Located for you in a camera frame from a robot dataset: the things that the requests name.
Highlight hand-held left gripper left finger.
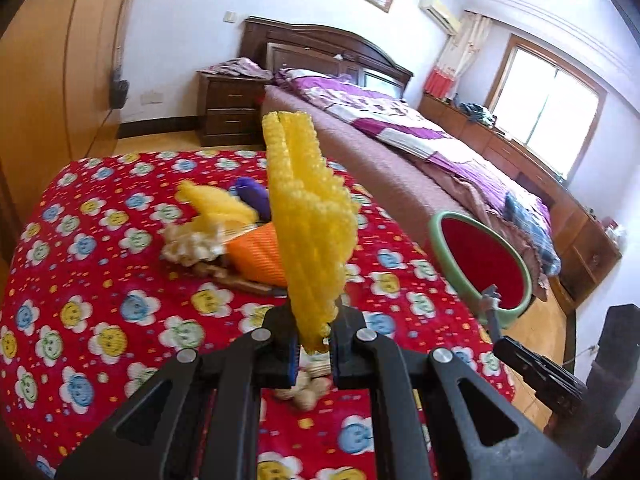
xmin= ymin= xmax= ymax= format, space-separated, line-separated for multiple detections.
xmin=54 ymin=300 xmax=301 ymax=480

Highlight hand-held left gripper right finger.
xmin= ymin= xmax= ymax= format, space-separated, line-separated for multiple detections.
xmin=329 ymin=299 xmax=584 ymax=480

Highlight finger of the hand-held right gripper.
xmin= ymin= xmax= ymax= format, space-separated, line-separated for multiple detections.
xmin=477 ymin=284 xmax=588 ymax=412

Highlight yellow foam fruit net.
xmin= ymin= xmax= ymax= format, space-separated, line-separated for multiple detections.
xmin=262 ymin=110 xmax=360 ymax=356
xmin=176 ymin=179 xmax=261 ymax=233

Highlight beige ginger root toy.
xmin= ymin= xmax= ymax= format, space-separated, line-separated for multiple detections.
xmin=272 ymin=355 xmax=334 ymax=412

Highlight brown flat scraps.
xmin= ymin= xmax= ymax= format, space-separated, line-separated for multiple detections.
xmin=192 ymin=260 xmax=288 ymax=297

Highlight orange foam fruit net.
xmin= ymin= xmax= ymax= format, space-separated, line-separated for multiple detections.
xmin=226 ymin=221 xmax=292 ymax=286

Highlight pink and white bottles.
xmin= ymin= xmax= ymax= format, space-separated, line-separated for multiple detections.
xmin=602 ymin=217 xmax=627 ymax=242

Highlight low wooden cabinet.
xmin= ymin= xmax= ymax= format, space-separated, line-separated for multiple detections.
xmin=419 ymin=92 xmax=624 ymax=312

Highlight blue plaid cloth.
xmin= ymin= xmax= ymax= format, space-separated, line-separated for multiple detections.
xmin=504 ymin=192 xmax=562 ymax=277

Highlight pale crumpled wrapper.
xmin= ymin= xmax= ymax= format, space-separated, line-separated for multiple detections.
xmin=161 ymin=222 xmax=229 ymax=267

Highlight purple round object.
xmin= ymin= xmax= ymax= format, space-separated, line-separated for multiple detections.
xmin=234 ymin=176 xmax=273 ymax=222

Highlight red flower printed blanket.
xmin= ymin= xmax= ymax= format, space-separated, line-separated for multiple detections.
xmin=0 ymin=149 xmax=517 ymax=480

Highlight bed with pink checked bedspread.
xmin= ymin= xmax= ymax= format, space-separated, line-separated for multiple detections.
xmin=262 ymin=67 xmax=563 ymax=302

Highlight purple and white quilt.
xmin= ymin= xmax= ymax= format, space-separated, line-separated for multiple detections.
xmin=277 ymin=67 xmax=552 ymax=221

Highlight wooden framed window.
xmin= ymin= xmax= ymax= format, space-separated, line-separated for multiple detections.
xmin=487 ymin=35 xmax=607 ymax=181

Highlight dark wooden nightstand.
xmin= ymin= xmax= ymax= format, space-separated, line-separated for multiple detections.
xmin=196 ymin=71 xmax=273 ymax=147

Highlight teal clothes heap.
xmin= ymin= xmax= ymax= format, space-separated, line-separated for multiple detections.
xmin=459 ymin=102 xmax=496 ymax=129

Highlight pink crumpled clothes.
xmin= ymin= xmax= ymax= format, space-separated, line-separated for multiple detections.
xmin=200 ymin=57 xmax=274 ymax=81

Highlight dark wooden headboard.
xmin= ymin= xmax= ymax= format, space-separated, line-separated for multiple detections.
xmin=239 ymin=16 xmax=414 ymax=102

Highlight white and red curtain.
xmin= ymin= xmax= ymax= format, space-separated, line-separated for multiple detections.
xmin=425 ymin=12 xmax=493 ymax=102

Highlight light wooden wardrobe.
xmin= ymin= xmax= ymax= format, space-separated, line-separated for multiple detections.
xmin=0 ymin=0 xmax=151 ymax=261

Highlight white air conditioner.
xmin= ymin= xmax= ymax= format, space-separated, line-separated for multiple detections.
xmin=419 ymin=0 xmax=462 ymax=36

